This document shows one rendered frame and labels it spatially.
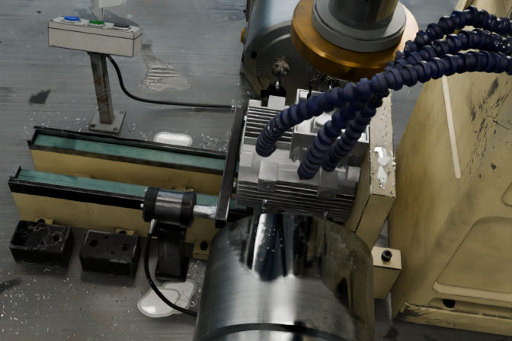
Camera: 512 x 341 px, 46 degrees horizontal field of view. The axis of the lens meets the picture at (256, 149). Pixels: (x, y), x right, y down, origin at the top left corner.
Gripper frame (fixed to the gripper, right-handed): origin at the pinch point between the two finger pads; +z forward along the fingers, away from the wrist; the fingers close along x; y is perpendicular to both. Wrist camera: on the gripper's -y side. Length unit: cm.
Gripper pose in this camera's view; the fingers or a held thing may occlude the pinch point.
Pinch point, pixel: (97, 14)
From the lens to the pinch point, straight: 125.6
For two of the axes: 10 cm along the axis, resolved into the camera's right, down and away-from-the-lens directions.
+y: 9.9, 1.4, 0.0
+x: 0.5, -3.5, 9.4
